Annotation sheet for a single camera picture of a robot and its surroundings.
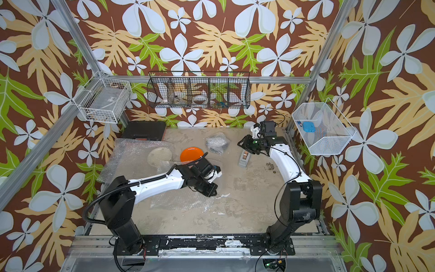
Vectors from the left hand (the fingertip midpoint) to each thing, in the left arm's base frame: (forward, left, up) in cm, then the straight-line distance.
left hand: (218, 192), depth 82 cm
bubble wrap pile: (+25, +51, -8) cm, 58 cm away
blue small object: (+28, -47, +18) cm, 57 cm away
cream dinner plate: (+26, +37, -7) cm, 46 cm away
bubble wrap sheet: (-1, +18, -6) cm, 19 cm away
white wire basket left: (+39, +59, +26) cm, 75 cm away
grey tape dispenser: (+23, -16, -5) cm, 29 cm away
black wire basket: (+53, +13, +23) cm, 59 cm away
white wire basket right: (+25, -53, +18) cm, 61 cm away
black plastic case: (+49, +52, -8) cm, 72 cm away
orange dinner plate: (+29, +18, -9) cm, 35 cm away
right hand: (+21, -11, +12) cm, 27 cm away
